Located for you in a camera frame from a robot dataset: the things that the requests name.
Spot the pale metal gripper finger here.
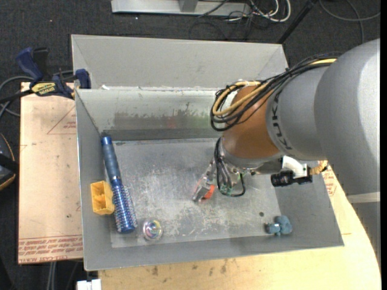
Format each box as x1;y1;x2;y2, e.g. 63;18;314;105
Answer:
197;175;213;192
192;186;209;204

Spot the grey metal bin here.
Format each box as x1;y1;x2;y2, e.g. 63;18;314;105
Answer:
71;34;345;272

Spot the clear iridescent glass ball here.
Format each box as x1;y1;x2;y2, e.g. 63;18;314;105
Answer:
142;218;164;242

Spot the blue-grey toy animal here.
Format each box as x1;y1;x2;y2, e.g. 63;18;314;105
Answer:
264;215;293;236

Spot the blue hairbrush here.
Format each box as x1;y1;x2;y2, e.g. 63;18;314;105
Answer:
100;135;137;234

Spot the yellow plastic block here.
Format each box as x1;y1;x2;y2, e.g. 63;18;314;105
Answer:
89;180;115;216

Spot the brown cardboard board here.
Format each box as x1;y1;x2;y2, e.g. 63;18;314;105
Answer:
18;82;84;265

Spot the black cylinder on white bracket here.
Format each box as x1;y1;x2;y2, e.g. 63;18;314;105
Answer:
271;155;314;188

